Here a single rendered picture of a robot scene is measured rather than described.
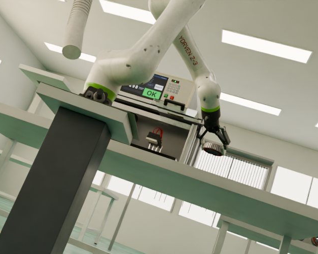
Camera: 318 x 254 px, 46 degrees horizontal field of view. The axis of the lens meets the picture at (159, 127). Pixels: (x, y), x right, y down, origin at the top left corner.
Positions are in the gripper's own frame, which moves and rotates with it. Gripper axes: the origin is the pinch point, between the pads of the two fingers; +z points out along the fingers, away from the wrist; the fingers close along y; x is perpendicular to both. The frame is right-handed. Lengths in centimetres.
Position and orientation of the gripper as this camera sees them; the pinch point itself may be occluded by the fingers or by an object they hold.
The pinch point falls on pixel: (213, 148)
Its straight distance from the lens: 199.2
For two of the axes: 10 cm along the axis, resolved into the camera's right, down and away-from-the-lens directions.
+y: 8.5, 1.9, -4.8
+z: 1.4, 8.1, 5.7
